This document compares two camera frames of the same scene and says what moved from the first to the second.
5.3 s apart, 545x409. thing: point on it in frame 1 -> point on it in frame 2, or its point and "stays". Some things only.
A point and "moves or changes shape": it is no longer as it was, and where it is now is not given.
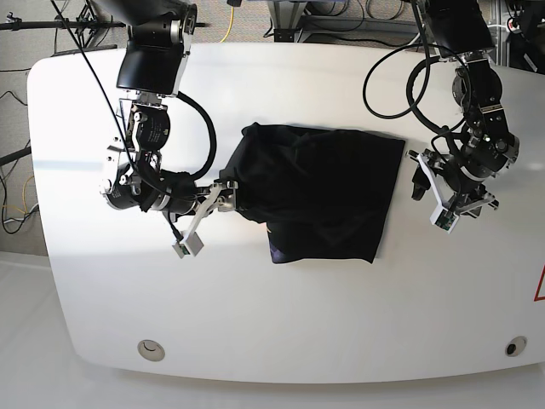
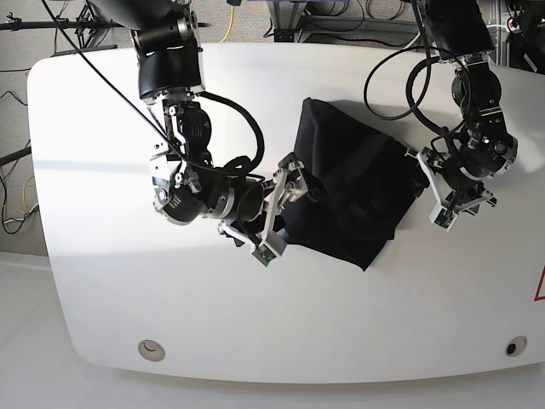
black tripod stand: (86, 23) stays
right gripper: (456, 186) stays
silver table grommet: (151, 350) stays
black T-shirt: (321, 193) moves or changes shape
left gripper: (184, 200) -> (260, 206)
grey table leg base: (285, 15) stays
